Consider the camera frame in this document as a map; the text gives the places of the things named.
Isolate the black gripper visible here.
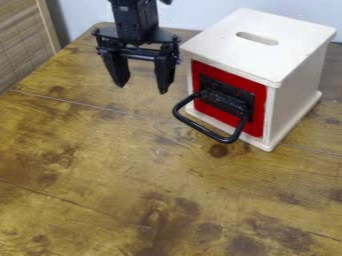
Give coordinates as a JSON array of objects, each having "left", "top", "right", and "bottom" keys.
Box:
[{"left": 92, "top": 26, "right": 181, "bottom": 94}]

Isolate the black metal drawer handle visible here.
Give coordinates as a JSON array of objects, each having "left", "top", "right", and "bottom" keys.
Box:
[{"left": 172, "top": 74, "right": 255, "bottom": 144}]

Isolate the red drawer front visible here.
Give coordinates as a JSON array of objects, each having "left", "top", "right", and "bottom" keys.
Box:
[{"left": 190, "top": 60, "right": 267, "bottom": 137}]

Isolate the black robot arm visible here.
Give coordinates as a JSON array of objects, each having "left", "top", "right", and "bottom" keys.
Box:
[{"left": 92, "top": 0, "right": 180, "bottom": 94}]

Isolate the wooden panel at left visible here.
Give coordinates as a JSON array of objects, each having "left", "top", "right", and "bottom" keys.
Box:
[{"left": 0, "top": 0, "right": 61, "bottom": 94}]

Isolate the white wooden box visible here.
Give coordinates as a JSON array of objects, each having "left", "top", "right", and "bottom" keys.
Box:
[{"left": 178, "top": 8, "right": 336, "bottom": 152}]

